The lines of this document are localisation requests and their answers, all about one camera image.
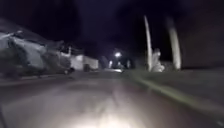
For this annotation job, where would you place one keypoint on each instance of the grey asphalt road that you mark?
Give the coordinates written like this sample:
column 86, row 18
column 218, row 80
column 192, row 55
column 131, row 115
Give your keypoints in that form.
column 83, row 100

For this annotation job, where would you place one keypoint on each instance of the pale pole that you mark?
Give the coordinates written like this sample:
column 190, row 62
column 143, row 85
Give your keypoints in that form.
column 148, row 43
column 174, row 45

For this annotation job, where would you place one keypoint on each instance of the pale concrete kerb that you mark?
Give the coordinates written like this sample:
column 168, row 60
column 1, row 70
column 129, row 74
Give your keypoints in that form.
column 180, row 95

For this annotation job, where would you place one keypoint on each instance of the dark pavement strip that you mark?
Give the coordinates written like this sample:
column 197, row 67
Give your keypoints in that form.
column 186, row 78

